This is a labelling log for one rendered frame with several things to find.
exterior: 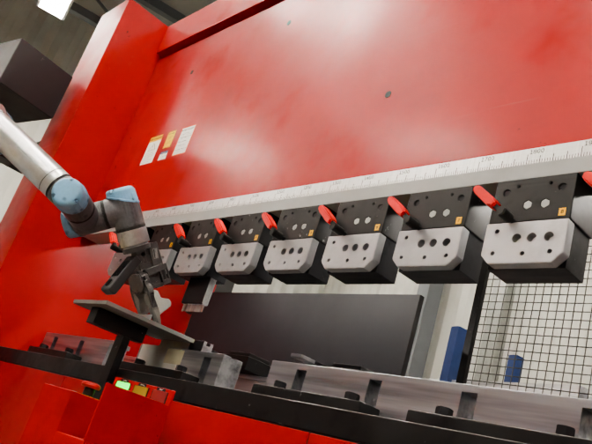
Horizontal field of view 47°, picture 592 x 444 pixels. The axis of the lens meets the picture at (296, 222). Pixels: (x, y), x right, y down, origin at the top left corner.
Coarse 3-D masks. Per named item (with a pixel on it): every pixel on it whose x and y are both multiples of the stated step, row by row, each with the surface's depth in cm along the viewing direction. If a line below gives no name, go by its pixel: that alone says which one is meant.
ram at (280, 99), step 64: (320, 0) 206; (384, 0) 180; (448, 0) 160; (512, 0) 145; (576, 0) 132; (192, 64) 254; (256, 64) 216; (320, 64) 189; (384, 64) 167; (448, 64) 150; (512, 64) 136; (576, 64) 124; (256, 128) 197; (320, 128) 174; (384, 128) 156; (448, 128) 141; (512, 128) 128; (576, 128) 118; (192, 192) 207; (256, 192) 182; (384, 192) 146
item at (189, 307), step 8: (192, 280) 190; (200, 280) 187; (208, 280) 184; (216, 280) 185; (192, 288) 188; (200, 288) 185; (208, 288) 183; (184, 296) 189; (192, 296) 186; (200, 296) 183; (208, 296) 183; (184, 304) 189; (192, 304) 186; (200, 304) 183
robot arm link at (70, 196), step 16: (0, 112) 167; (0, 128) 164; (16, 128) 165; (0, 144) 164; (16, 144) 163; (32, 144) 164; (16, 160) 162; (32, 160) 161; (48, 160) 163; (32, 176) 161; (48, 176) 160; (64, 176) 161; (48, 192) 160; (64, 192) 157; (80, 192) 157; (64, 208) 157; (80, 208) 159
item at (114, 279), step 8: (128, 256) 176; (136, 256) 173; (128, 264) 172; (136, 264) 173; (120, 272) 171; (128, 272) 172; (112, 280) 170; (120, 280) 170; (104, 288) 170; (112, 288) 168
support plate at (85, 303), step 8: (80, 304) 171; (88, 304) 167; (96, 304) 163; (104, 304) 160; (112, 304) 160; (112, 312) 167; (120, 312) 164; (128, 312) 163; (136, 320) 168; (144, 320) 166; (152, 328) 171; (160, 328) 168; (168, 328) 170; (152, 336) 184; (160, 336) 180; (168, 336) 176; (176, 336) 172; (184, 336) 173
